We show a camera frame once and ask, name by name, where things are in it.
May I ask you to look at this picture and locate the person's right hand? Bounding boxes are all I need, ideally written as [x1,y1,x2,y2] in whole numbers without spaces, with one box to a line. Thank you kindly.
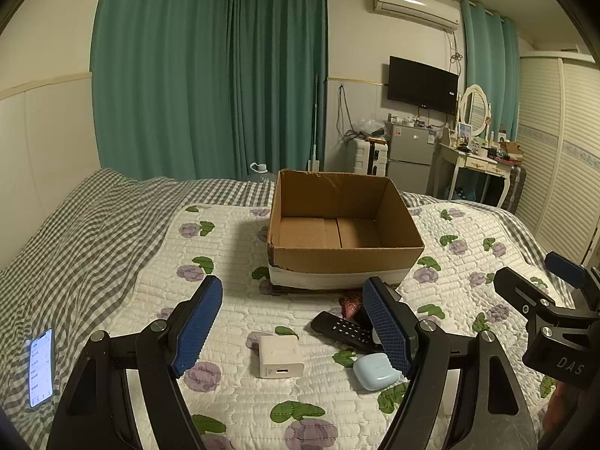
[543,381,573,437]

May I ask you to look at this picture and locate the white mop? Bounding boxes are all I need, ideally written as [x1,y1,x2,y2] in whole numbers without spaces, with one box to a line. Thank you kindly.
[307,75,322,172]

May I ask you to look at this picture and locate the oval white-framed mirror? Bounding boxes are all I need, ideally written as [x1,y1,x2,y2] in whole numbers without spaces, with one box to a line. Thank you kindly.
[457,84,493,139]

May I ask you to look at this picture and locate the black wall television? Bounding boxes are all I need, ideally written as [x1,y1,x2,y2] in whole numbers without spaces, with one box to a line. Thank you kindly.
[387,55,460,116]

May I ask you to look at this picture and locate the cardboard box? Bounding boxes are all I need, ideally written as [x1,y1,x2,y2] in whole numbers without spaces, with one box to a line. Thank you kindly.
[266,169,425,291]

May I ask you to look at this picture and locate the hanging wall cables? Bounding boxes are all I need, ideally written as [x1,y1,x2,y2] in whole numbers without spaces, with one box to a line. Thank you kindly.
[335,82,358,146]

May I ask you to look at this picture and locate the light blue earbuds case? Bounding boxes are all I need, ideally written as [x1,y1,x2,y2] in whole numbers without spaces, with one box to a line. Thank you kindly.
[352,353,405,391]

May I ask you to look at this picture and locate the large water bottle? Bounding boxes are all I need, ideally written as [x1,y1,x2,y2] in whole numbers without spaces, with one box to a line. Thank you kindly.
[244,162,277,183]

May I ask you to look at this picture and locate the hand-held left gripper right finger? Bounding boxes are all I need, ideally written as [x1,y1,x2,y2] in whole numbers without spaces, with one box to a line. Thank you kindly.
[362,276,537,450]

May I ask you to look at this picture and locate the white air conditioner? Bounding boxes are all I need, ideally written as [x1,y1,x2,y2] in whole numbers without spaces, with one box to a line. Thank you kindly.
[366,0,461,33]

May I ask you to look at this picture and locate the clear plastic bag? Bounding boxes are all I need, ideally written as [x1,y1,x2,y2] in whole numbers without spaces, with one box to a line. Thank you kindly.
[354,117,387,139]

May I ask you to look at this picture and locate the white dressing table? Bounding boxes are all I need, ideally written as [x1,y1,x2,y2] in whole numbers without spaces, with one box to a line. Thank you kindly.
[430,142,516,209]

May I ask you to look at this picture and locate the white suitcase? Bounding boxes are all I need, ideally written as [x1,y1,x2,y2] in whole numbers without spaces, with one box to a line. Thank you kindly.
[352,136,390,176]

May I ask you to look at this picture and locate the smartphone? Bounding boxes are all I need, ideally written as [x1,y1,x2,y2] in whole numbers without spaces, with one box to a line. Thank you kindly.
[23,328,56,408]

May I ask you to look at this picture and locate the silver small fridge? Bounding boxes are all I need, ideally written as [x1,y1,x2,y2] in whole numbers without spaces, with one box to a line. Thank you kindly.
[385,121,439,195]

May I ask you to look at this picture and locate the floral quilted blanket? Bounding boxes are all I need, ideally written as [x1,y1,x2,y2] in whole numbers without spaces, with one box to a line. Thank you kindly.
[96,199,582,450]

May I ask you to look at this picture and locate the black remote control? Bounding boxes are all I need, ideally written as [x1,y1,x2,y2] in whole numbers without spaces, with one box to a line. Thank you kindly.
[310,310,383,354]

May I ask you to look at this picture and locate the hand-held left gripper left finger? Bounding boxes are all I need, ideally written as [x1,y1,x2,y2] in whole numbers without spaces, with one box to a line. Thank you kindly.
[44,274,223,450]

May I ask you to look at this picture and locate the white charger block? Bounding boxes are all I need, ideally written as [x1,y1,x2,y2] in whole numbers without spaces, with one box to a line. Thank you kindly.
[247,331,305,380]

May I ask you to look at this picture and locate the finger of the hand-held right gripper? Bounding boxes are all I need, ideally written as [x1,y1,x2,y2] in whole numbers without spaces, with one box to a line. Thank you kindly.
[545,252,593,290]
[493,266,588,335]

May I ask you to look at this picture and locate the red shiny packet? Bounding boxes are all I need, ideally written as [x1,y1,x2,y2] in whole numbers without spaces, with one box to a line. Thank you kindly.
[340,291,369,322]

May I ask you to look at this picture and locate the narrow green curtain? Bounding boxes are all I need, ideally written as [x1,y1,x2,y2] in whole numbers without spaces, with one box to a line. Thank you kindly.
[459,0,521,144]

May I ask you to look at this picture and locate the white slatted wardrobe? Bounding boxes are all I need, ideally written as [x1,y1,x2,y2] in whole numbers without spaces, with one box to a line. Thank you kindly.
[513,49,600,263]

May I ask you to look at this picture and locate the grey checked bedsheet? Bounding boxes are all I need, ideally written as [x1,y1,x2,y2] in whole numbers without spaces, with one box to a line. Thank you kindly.
[0,168,589,450]

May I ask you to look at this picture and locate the grey suitcase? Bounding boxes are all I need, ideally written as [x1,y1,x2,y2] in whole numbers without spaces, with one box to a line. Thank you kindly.
[504,164,528,214]

